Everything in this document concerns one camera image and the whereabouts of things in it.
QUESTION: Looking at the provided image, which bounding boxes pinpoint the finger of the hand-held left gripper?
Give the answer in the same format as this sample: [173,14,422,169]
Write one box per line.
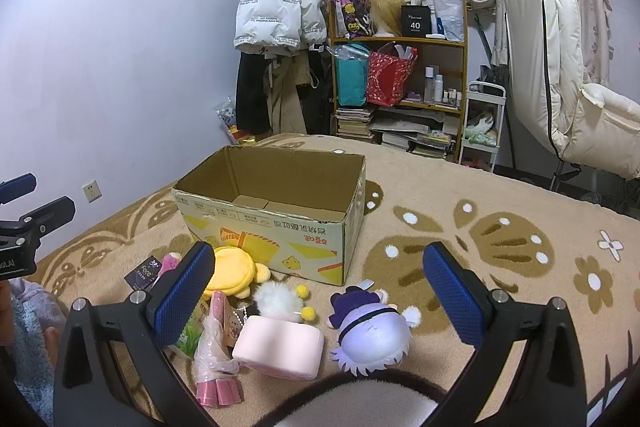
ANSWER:
[0,196,77,250]
[0,174,38,206]

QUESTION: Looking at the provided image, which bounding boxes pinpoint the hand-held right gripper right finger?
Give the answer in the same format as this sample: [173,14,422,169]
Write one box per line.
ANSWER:
[422,241,588,427]

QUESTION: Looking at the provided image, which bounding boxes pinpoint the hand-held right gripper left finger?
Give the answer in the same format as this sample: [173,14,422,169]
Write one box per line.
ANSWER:
[52,241,217,427]

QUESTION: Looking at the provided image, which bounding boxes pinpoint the pink bunny plush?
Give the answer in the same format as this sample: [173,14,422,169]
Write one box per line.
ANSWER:
[159,252,183,275]

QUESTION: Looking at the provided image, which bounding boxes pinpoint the green packet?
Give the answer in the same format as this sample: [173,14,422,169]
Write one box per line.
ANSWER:
[175,302,211,360]

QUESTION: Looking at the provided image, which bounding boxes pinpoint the small dark packet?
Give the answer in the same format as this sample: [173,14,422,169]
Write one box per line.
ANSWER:
[124,259,166,293]

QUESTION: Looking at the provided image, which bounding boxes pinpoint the yellow plush toy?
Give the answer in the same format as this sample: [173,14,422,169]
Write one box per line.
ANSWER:
[202,246,271,300]

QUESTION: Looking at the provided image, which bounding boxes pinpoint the pink cloth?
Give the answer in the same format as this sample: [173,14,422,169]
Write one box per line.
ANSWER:
[194,289,242,408]

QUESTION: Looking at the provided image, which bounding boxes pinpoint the purple plush doll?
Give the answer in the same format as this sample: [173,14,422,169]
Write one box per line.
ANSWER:
[327,284,422,377]

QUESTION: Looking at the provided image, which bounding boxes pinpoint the white pompom plush toy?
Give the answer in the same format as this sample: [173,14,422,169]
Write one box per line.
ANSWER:
[250,282,318,323]

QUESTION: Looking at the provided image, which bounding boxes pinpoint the pink soft block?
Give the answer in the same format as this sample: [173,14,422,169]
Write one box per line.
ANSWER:
[232,314,325,380]

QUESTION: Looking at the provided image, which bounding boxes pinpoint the printed cardboard box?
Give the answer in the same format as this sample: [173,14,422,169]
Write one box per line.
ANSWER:
[172,145,368,286]

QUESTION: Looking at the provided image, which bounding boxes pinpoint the light blue fleece clothing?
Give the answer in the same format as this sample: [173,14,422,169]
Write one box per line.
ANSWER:
[0,277,68,425]

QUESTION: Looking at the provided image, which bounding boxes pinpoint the pile of books and magazines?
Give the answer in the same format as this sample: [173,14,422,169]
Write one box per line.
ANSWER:
[372,109,458,160]

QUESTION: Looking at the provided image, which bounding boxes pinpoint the yellow and red bag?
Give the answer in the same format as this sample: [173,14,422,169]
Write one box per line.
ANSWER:
[227,124,258,146]

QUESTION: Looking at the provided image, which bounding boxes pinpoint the metal chair stand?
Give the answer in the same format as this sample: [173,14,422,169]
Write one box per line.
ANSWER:
[550,159,640,212]

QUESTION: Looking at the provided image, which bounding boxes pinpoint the stack of books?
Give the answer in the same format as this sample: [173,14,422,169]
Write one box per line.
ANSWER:
[334,106,376,140]

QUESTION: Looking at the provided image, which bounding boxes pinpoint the white trolley cart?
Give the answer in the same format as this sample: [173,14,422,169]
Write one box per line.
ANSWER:
[457,79,507,172]

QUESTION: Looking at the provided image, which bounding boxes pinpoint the tall white bottle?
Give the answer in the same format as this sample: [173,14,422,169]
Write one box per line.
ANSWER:
[425,66,440,104]

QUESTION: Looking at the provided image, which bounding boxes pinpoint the black hanging coat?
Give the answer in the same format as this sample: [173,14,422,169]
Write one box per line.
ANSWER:
[235,49,273,135]

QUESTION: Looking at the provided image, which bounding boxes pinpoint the beige hanging trousers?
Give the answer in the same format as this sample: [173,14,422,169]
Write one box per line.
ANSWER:
[262,57,308,136]

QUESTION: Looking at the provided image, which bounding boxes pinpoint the red gift bag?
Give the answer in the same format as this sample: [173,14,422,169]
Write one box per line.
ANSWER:
[366,47,418,108]

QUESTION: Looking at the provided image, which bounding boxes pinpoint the dark hanging clothes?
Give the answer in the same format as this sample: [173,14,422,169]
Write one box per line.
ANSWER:
[300,47,335,135]

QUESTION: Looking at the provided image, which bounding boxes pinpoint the teal gift bag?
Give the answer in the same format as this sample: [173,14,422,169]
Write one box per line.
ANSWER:
[334,49,372,106]

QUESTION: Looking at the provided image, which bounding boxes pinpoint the wooden shelf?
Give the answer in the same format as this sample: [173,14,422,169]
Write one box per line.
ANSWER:
[327,0,469,162]

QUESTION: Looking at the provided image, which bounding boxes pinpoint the black box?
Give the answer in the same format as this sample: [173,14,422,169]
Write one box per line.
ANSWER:
[401,3,433,36]

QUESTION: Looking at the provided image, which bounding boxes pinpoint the white plastic bag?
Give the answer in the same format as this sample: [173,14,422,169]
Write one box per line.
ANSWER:
[431,0,466,42]

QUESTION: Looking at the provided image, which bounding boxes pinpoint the blonde wig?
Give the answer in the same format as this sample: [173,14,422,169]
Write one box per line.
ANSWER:
[365,0,408,36]

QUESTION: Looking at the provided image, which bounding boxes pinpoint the black patterned tote bag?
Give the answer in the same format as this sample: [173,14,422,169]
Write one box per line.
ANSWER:
[332,0,373,38]

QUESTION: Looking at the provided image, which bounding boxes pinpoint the bead chain charm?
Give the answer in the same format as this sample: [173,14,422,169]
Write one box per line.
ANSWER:
[227,303,252,349]

